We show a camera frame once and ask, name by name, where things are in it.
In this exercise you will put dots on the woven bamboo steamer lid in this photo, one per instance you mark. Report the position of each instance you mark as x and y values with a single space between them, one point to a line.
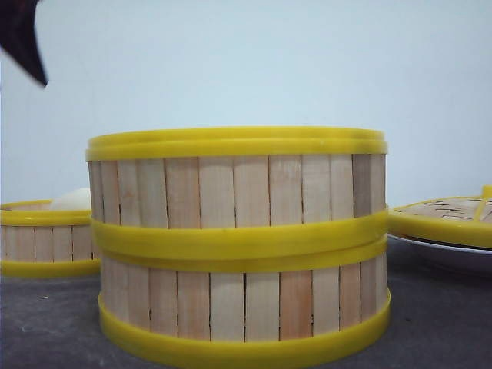
454 220

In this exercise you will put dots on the white steamed bun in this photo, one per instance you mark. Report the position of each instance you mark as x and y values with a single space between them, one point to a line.
76 200

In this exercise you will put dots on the bamboo steamer drawer yellow rims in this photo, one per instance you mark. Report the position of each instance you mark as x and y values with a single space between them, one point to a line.
242 199

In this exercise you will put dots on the white plate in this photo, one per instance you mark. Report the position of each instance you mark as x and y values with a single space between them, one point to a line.
453 257

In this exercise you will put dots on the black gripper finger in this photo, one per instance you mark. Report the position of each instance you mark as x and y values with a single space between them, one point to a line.
18 37

